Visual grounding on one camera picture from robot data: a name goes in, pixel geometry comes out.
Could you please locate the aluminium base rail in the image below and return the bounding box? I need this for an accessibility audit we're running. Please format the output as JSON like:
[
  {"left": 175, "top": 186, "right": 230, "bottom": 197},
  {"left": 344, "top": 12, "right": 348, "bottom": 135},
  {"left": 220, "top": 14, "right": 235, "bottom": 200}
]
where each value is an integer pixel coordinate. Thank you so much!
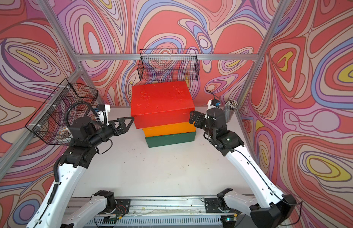
[{"left": 51, "top": 195, "right": 285, "bottom": 228}]

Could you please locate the red shoebox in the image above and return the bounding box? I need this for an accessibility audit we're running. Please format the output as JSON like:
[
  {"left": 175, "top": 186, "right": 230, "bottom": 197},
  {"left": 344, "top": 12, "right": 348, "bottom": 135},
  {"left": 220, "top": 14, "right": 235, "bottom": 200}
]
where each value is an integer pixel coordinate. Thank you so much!
[{"left": 131, "top": 81, "right": 195, "bottom": 129}]

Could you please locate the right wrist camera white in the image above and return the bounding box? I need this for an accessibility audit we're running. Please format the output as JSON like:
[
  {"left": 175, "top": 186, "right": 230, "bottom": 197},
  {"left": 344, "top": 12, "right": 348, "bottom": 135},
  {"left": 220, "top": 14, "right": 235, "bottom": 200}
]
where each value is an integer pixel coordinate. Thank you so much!
[{"left": 207, "top": 99, "right": 221, "bottom": 110}]

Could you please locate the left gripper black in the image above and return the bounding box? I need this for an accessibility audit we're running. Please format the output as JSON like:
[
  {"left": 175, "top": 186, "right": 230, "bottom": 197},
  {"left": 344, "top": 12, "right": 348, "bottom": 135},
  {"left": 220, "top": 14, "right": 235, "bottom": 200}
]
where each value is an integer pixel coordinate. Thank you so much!
[{"left": 87, "top": 117, "right": 134, "bottom": 149}]

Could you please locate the tape roll in basket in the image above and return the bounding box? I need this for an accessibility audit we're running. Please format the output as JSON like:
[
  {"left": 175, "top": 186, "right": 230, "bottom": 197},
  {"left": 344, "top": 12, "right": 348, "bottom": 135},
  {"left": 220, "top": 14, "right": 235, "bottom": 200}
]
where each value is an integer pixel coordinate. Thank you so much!
[{"left": 56, "top": 126, "right": 72, "bottom": 140}]

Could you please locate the orange shoebox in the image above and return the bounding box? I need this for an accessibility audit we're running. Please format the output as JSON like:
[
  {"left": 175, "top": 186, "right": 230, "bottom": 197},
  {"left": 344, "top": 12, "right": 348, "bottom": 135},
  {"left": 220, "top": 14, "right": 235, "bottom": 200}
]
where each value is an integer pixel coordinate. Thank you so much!
[{"left": 142, "top": 122, "right": 196, "bottom": 137}]

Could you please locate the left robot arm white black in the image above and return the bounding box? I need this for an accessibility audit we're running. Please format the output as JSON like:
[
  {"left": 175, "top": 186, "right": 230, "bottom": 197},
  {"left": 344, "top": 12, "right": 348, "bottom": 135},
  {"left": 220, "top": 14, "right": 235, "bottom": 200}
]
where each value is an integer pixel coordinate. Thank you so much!
[{"left": 27, "top": 101, "right": 134, "bottom": 228}]

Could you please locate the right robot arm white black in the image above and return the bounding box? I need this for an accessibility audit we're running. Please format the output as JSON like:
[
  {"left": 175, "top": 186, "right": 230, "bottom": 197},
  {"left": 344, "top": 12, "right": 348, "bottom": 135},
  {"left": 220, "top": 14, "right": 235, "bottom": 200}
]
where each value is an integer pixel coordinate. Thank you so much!
[{"left": 189, "top": 108, "right": 298, "bottom": 228}]

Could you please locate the green shoebox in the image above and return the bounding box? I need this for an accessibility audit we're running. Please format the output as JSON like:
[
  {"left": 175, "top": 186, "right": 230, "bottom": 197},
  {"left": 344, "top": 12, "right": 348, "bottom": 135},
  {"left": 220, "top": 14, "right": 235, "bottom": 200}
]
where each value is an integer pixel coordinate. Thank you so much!
[{"left": 145, "top": 131, "right": 196, "bottom": 148}]

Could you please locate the black wire basket left wall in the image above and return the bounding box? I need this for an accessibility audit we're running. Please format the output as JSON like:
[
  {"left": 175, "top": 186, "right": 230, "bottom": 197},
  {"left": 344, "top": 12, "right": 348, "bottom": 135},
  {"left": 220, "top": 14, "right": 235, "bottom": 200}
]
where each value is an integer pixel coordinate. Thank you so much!
[{"left": 25, "top": 79, "right": 98, "bottom": 145}]

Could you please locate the metal cup of pencils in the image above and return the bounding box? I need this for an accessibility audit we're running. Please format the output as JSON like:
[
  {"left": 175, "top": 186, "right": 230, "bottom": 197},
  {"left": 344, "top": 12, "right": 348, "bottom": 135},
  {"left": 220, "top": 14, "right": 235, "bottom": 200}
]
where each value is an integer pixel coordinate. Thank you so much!
[{"left": 224, "top": 99, "right": 238, "bottom": 123}]

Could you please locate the black wire basket wall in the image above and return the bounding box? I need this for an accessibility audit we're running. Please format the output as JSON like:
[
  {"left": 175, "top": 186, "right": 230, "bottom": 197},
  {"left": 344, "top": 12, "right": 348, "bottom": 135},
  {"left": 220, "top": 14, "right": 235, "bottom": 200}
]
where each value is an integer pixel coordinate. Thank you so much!
[
  {"left": 137, "top": 48, "right": 200, "bottom": 83},
  {"left": 25, "top": 79, "right": 98, "bottom": 145}
]

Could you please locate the black wire basket back wall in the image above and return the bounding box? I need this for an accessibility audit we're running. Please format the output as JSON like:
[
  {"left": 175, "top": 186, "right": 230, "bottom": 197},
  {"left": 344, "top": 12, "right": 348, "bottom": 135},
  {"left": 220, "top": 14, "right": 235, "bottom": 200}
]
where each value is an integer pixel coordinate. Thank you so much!
[{"left": 137, "top": 48, "right": 200, "bottom": 83}]

